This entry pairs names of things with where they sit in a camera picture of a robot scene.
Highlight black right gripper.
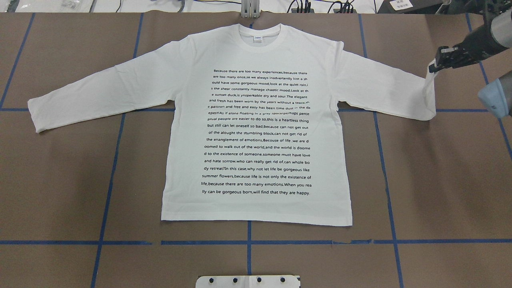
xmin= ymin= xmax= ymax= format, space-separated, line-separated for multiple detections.
xmin=428 ymin=46 xmax=468 ymax=73

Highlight white long-sleeve printed shirt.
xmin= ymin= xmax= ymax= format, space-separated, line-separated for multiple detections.
xmin=28 ymin=24 xmax=436 ymax=227

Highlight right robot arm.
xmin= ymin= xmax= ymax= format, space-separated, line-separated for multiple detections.
xmin=428 ymin=0 xmax=512 ymax=118

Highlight grey aluminium camera post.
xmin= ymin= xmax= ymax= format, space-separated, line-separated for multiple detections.
xmin=241 ymin=0 xmax=261 ymax=18

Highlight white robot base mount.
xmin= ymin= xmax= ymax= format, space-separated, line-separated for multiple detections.
xmin=195 ymin=275 xmax=301 ymax=288

